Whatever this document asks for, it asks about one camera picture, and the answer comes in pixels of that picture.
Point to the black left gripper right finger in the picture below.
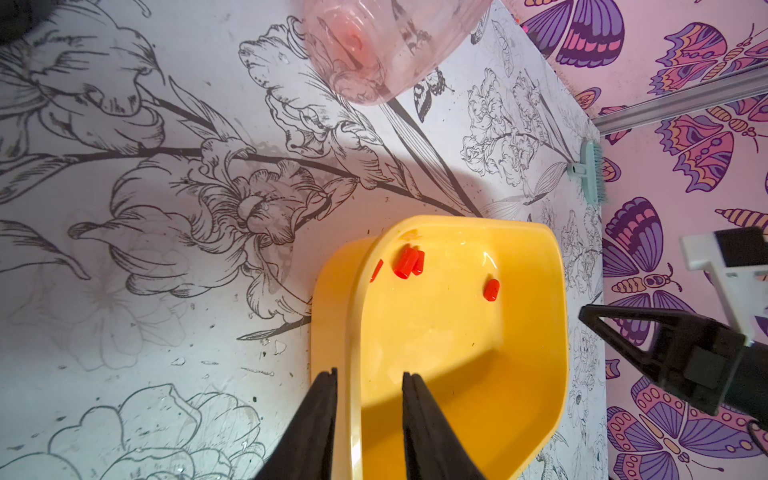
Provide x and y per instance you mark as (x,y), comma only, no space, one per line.
(432,449)

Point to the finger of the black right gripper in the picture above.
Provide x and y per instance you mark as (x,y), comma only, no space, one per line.
(690,356)

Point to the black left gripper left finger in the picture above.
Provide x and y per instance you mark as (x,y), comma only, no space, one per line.
(305,450)

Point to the yellow plastic storage tray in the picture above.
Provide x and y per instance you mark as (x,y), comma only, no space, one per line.
(498,370)

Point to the red sleeve pair lower right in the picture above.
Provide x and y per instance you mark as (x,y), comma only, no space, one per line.
(491,290)

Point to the red sleeve centre short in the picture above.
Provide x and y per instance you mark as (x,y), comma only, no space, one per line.
(418,266)

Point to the pink spray bottle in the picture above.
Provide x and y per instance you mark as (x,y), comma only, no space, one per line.
(369,52)

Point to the black glossy vase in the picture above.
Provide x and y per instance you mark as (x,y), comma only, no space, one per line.
(18,17)

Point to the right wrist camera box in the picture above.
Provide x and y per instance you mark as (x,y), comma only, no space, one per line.
(736,262)

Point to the aluminium frame post right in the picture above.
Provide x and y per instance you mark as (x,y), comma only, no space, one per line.
(739,85)

